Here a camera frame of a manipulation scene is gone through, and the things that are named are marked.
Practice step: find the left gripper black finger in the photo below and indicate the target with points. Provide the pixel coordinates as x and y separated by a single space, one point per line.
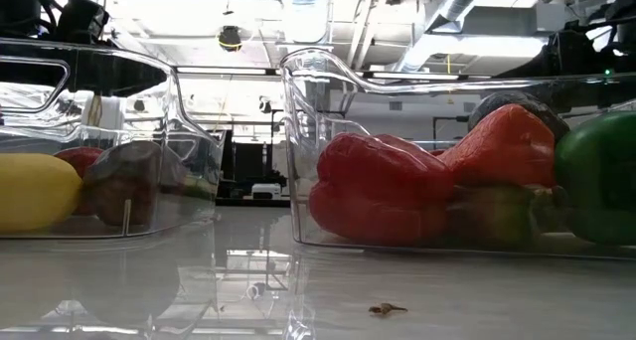
119 74

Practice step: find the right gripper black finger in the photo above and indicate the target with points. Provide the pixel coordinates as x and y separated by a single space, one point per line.
571 69

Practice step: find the bright red apple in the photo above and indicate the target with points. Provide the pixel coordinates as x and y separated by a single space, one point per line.
82 158

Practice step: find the orange carrot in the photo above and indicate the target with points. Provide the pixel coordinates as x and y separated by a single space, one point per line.
502 146

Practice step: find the dark maroon apple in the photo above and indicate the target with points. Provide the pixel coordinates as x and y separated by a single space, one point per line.
124 181

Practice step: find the green bell pepper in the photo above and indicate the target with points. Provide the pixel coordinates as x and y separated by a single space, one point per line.
601 176

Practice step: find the yellow lemon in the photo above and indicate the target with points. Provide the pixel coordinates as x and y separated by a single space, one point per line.
35 193

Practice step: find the red bell pepper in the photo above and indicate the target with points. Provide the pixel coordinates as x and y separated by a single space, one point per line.
377 191

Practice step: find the narrow clear plastic bin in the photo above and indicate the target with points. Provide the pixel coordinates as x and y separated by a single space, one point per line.
191 131

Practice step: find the ceiling light bar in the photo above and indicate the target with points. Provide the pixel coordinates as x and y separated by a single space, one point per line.
223 70
412 75

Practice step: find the white box device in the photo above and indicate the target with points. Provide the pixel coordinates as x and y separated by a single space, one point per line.
266 191

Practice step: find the wide clear plastic bin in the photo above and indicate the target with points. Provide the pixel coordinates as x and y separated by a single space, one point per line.
308 106

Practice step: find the small brown stem debris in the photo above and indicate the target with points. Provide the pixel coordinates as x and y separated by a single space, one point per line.
385 308

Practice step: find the black overhead camera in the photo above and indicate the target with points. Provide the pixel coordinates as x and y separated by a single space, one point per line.
230 38

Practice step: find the silver ventilation duct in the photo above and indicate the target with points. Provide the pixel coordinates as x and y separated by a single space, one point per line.
447 12

